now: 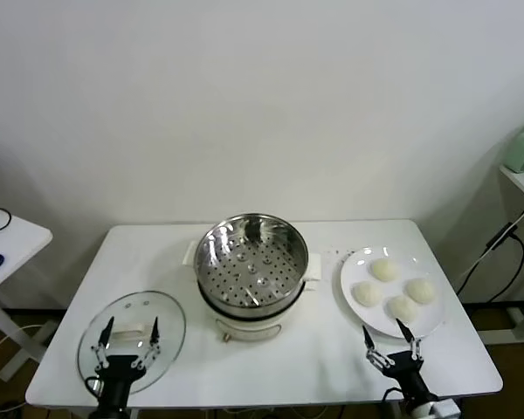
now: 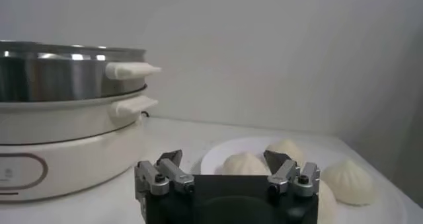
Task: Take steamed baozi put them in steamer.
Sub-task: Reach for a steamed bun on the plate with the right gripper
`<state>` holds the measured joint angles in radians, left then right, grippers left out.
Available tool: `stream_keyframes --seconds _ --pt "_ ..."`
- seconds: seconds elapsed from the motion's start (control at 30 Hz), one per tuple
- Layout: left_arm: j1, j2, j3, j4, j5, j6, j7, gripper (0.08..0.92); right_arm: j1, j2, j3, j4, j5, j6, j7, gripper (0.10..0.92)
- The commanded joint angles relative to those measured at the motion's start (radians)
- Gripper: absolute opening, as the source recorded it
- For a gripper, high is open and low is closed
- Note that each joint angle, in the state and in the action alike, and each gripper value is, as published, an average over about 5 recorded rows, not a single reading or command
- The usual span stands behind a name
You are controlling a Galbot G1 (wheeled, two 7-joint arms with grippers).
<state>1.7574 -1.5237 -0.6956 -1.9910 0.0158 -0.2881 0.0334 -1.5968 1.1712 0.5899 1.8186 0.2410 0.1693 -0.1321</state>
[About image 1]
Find white floor cable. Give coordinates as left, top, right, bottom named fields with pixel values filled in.
left=0, top=323, right=43, bottom=350

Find white round plate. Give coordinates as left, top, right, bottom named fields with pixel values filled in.
left=339, top=246, right=446, bottom=340

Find white steamed baozi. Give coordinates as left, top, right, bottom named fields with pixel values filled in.
left=384, top=295, right=420, bottom=325
left=370, top=258, right=401, bottom=284
left=403, top=278, right=438, bottom=306
left=352, top=280, right=384, bottom=306

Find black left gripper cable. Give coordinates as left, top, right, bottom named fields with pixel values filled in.
left=85, top=374, right=104, bottom=401

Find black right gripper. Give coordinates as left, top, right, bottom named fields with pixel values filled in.
left=362, top=318, right=438, bottom=407

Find white electric cooker pot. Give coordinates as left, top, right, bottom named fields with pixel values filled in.
left=198, top=278, right=318, bottom=344

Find light green appliance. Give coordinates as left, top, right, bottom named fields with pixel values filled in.
left=502, top=120, right=524, bottom=174

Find stainless steel steamer basket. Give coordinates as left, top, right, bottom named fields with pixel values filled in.
left=182, top=212, right=323, bottom=309

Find glass pot lid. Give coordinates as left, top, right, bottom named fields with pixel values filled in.
left=77, top=290, right=188, bottom=396

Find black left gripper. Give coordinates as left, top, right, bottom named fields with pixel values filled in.
left=90, top=316, right=162, bottom=409

